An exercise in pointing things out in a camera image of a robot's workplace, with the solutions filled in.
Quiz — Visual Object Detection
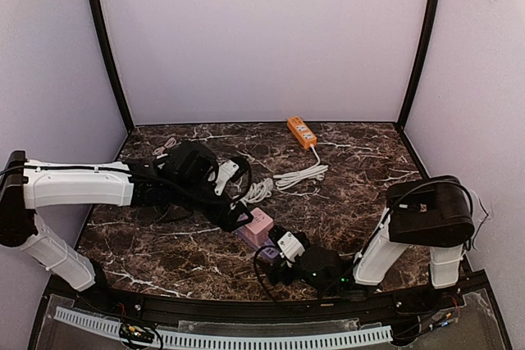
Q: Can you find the purple power strip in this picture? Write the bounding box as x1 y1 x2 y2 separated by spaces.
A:
235 229 284 265

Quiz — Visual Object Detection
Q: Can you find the pink cube adapter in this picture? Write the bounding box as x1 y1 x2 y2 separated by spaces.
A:
240 207 274 247

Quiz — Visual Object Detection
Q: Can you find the white USB charger with cable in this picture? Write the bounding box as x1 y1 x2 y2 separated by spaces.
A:
153 137 177 157

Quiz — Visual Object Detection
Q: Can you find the orange power strip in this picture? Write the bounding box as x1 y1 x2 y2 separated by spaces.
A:
287 116 317 149

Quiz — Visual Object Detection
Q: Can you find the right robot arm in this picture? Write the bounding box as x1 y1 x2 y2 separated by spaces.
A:
253 175 475 298

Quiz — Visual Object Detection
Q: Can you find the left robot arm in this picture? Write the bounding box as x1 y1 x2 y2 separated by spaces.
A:
1 143 253 293

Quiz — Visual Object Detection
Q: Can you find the white tangled strip cord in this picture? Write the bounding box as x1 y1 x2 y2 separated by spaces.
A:
240 177 275 206

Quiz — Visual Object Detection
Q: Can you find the white coiled power cord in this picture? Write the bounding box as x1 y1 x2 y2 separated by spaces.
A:
273 144 330 192

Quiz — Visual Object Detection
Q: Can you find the white slotted cable duct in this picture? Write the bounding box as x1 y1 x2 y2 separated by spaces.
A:
53 307 393 349

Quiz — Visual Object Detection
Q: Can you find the black front rail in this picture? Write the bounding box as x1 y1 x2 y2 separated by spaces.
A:
40 270 489 326

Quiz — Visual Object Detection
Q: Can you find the left black frame post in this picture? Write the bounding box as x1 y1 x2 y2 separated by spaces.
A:
89 0 135 134

